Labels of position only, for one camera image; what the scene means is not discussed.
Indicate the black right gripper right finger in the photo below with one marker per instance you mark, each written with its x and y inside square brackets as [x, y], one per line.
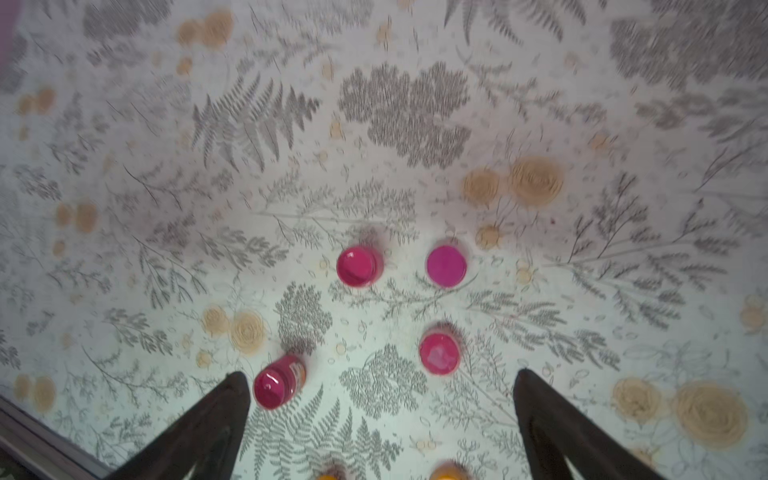
[557, 436]

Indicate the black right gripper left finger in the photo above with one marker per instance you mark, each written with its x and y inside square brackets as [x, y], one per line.
[202, 444]

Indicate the magenta paint jar with label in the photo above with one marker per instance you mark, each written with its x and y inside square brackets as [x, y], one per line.
[279, 382]

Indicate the magenta jar lid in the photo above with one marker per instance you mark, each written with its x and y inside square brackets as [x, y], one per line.
[440, 352]
[446, 266]

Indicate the orange jar lid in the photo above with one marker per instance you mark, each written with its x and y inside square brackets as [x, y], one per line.
[449, 470]

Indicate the orange paint jar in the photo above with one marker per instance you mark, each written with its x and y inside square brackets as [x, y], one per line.
[331, 474]

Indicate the open magenta paint jar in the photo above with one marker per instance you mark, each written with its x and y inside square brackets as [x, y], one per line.
[359, 266]

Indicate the floral patterned table mat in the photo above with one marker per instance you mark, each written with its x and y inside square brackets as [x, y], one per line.
[179, 178]

